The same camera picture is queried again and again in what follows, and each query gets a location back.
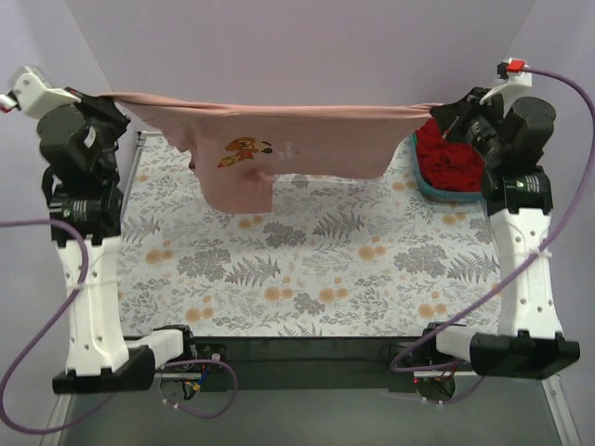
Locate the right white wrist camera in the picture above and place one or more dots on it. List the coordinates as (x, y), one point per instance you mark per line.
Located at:
(512, 82)

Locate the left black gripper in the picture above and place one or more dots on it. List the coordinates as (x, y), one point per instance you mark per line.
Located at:
(103, 111)

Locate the floral table cloth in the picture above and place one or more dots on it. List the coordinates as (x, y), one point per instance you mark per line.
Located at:
(334, 257)

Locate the aluminium frame rail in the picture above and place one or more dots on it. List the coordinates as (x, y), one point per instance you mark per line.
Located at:
(490, 412)

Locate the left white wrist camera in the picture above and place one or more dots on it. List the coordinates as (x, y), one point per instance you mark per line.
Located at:
(31, 93)

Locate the teal plastic basket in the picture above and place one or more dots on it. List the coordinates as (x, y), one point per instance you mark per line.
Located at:
(433, 194)

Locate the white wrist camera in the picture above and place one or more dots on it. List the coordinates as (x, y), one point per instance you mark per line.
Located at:
(31, 93)
(512, 82)

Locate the pink t shirt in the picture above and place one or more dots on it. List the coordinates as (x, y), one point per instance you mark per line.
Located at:
(237, 151)

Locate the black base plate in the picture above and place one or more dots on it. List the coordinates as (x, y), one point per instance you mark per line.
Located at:
(301, 363)

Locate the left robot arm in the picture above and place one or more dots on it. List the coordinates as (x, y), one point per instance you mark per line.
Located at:
(79, 138)

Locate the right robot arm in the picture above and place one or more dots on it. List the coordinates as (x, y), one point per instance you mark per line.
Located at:
(529, 342)

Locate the red t shirt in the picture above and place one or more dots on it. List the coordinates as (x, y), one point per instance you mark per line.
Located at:
(444, 165)

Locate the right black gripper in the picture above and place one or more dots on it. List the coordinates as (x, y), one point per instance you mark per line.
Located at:
(452, 117)

